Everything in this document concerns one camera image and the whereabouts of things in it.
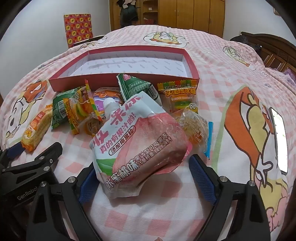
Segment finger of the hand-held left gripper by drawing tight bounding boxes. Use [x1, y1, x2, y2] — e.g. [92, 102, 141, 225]
[0, 141, 25, 163]
[1, 142, 63, 179]

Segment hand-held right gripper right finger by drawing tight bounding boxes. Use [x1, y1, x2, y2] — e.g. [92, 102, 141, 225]
[188, 154, 271, 241]

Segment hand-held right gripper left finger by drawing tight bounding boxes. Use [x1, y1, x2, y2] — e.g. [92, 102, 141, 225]
[26, 165, 100, 241]

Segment orange yellow cracker packet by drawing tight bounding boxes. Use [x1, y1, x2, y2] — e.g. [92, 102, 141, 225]
[21, 104, 53, 152]

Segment green snack packet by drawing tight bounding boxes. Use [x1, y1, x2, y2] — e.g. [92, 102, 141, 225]
[51, 87, 87, 130]
[116, 73, 162, 107]

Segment yellow jelly cup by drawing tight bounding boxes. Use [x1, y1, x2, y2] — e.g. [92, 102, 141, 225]
[82, 116, 104, 137]

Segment clear packet with blue edge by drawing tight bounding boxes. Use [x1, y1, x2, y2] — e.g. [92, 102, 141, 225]
[172, 109, 214, 160]

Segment burger gummy packet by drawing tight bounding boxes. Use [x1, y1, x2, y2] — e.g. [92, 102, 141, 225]
[157, 79, 200, 114]
[62, 79, 105, 135]

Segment pink white jelly pouch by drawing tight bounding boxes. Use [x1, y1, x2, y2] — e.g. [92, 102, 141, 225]
[89, 91, 193, 204]

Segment purple snack packet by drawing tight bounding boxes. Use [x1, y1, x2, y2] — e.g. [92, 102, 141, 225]
[94, 98, 109, 114]

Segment small orange jelly pouch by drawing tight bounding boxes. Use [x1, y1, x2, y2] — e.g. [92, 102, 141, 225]
[92, 87, 122, 102]

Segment shallow red cardboard box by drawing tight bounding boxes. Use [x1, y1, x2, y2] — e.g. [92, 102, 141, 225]
[48, 46, 200, 93]

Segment smartphone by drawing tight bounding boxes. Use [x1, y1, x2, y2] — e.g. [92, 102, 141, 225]
[268, 107, 289, 175]

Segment pink checked printed bedsheet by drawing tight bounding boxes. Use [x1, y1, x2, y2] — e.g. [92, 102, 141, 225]
[0, 24, 296, 241]

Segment purple lace pillow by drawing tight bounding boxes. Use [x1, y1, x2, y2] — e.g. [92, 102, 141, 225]
[283, 68, 296, 84]

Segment dark cloth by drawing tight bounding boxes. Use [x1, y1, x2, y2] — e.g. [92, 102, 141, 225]
[230, 35, 263, 55]

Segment dark wooden headboard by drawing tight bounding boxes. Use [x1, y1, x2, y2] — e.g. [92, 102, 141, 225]
[230, 31, 296, 77]

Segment hanging dark clothes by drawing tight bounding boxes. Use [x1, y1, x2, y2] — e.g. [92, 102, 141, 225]
[116, 0, 139, 27]

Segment wooden wardrobe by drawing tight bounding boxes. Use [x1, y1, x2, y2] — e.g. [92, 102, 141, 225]
[109, 0, 226, 39]

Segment red yellow patterned wall poster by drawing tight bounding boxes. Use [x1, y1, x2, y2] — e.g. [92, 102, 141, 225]
[63, 13, 93, 49]

